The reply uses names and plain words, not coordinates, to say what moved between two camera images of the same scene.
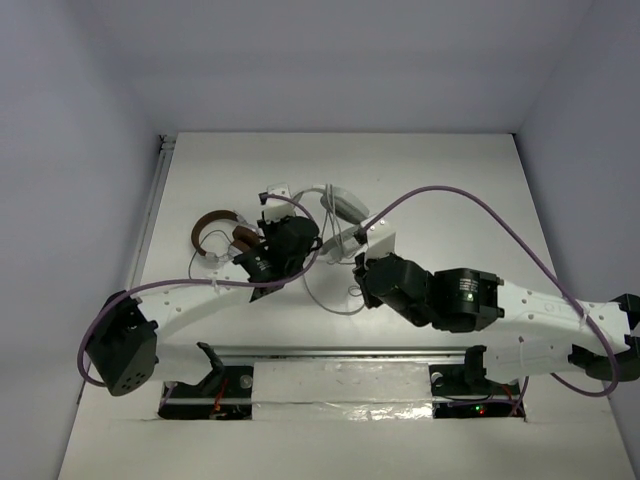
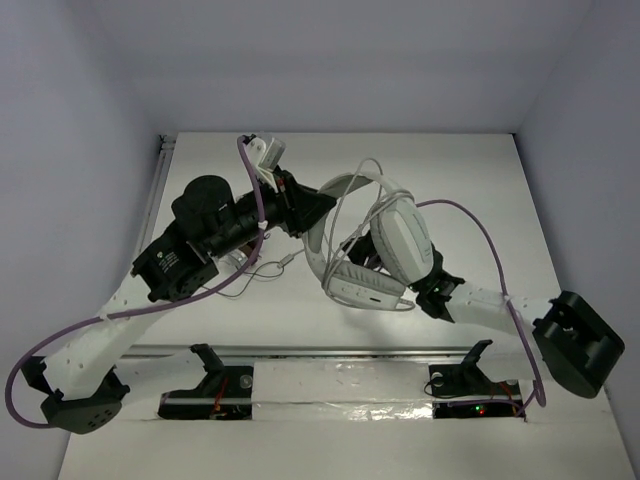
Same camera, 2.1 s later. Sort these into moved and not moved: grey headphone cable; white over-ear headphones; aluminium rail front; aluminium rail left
Moved: grey headphone cable; white over-ear headphones
Not moved: aluminium rail left; aluminium rail front
